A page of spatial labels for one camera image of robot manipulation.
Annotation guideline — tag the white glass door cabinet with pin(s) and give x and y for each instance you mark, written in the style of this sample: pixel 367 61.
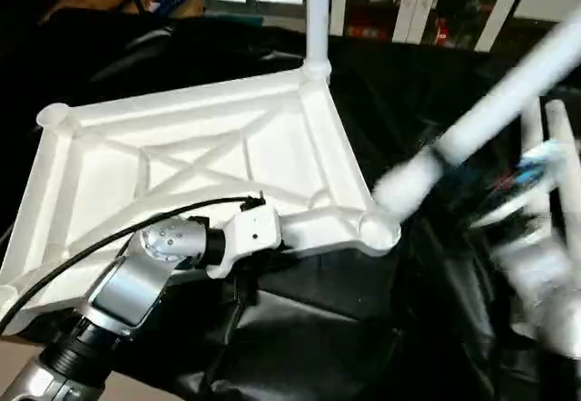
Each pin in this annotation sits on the white glass door cabinet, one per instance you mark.
pixel 408 2

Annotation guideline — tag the white plastic table leg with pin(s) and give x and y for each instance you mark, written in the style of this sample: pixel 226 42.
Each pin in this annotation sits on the white plastic table leg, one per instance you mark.
pixel 317 15
pixel 481 120
pixel 536 165
pixel 567 156

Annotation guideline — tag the black mat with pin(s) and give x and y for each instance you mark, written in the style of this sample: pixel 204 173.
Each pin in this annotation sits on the black mat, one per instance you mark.
pixel 408 310

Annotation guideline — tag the white plastic table top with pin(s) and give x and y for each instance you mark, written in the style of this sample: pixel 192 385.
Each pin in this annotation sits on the white plastic table top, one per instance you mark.
pixel 182 156

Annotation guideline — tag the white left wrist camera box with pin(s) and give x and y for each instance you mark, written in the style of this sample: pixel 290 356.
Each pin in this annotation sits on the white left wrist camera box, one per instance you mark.
pixel 247 233

